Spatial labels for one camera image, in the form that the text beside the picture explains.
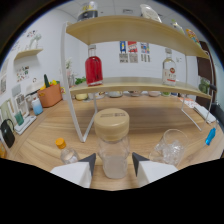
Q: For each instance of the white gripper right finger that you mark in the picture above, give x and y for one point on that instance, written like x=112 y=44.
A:
x=155 y=171

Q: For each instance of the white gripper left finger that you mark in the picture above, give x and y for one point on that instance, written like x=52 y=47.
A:
x=73 y=171

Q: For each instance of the orange-cap clear small bottle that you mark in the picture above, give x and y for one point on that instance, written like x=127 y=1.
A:
x=68 y=154

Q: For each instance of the glass jar wooden lid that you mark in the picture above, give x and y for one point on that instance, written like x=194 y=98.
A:
x=112 y=140

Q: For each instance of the blue liquid bottle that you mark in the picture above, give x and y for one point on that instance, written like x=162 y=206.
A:
x=210 y=136

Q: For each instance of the green cup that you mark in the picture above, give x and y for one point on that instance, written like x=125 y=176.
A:
x=19 y=119

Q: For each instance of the clear glass with ice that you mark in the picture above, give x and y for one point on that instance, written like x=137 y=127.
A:
x=170 y=148

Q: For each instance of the white tray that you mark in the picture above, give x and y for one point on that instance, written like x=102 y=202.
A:
x=26 y=125

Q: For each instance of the white blue plastic bottle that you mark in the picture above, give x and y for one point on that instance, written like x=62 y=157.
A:
x=37 y=107

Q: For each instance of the black handbag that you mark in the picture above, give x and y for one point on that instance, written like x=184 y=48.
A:
x=8 y=133

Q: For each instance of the orange patterned mat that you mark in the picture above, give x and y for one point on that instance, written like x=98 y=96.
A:
x=189 y=102

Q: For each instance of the orange basket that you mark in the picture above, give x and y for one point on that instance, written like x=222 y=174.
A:
x=50 y=96

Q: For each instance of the green potted plant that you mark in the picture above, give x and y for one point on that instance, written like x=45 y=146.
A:
x=80 y=81

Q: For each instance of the small potted flower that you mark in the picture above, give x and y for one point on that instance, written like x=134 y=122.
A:
x=69 y=71

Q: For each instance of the clear bottle red label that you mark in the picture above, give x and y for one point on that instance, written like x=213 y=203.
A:
x=169 y=71

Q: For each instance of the red liquid bottle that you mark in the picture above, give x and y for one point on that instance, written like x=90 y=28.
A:
x=94 y=70

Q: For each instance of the brown door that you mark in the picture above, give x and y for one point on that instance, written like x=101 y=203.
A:
x=204 y=66

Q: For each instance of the two-tier wooden shelf rack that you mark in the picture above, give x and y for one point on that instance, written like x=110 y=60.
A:
x=133 y=28

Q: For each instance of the green-cap clear bottle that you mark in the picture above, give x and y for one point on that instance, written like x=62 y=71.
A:
x=177 y=26

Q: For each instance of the black yellow tall can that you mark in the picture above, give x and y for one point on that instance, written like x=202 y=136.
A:
x=88 y=12

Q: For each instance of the multicolour wall poster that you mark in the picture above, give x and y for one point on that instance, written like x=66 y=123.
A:
x=145 y=48

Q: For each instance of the red wall poster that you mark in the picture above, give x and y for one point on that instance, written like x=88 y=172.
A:
x=132 y=47

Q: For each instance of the wooden wall shelf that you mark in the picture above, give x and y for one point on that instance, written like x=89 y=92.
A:
x=28 y=53

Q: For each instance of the blue wall poster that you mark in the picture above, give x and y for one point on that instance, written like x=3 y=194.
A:
x=123 y=46

